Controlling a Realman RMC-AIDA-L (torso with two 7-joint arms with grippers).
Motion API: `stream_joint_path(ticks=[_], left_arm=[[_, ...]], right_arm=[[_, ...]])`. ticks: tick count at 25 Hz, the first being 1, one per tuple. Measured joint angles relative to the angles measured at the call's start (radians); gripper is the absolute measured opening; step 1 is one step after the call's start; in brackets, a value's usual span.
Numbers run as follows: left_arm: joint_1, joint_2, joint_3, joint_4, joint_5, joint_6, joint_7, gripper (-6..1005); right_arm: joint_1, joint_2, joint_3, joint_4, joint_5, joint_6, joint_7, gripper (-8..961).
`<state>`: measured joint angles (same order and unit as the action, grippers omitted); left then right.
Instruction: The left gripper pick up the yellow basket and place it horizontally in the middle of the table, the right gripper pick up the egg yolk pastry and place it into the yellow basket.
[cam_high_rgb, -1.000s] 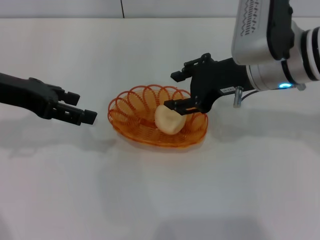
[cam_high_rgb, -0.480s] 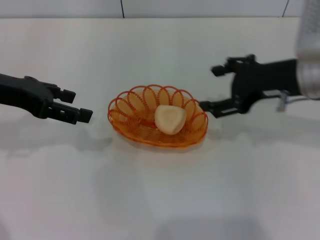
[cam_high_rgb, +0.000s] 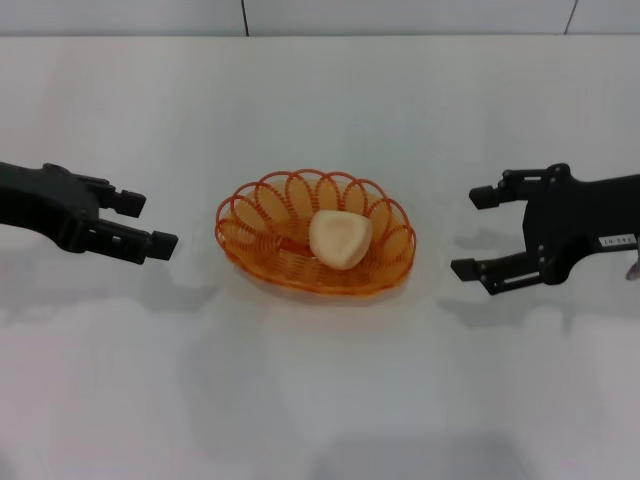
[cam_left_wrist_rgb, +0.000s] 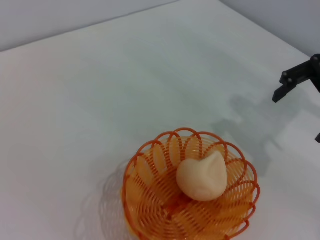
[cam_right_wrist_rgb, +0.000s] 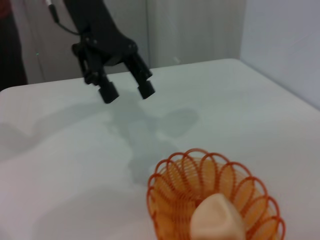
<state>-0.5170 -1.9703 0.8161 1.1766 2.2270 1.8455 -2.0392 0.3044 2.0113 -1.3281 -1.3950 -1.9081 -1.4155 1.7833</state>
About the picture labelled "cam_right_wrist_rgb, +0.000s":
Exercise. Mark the pale peach bread bun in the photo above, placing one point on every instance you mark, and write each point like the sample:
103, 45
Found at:
217, 217

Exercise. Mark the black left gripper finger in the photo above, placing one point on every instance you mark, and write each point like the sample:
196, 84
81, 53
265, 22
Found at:
108, 92
146, 88

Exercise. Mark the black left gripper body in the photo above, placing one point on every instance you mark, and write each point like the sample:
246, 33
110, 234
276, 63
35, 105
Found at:
100, 27

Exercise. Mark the orange plastic woven basket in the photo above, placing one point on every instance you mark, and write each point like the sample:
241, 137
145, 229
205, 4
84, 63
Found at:
175, 200

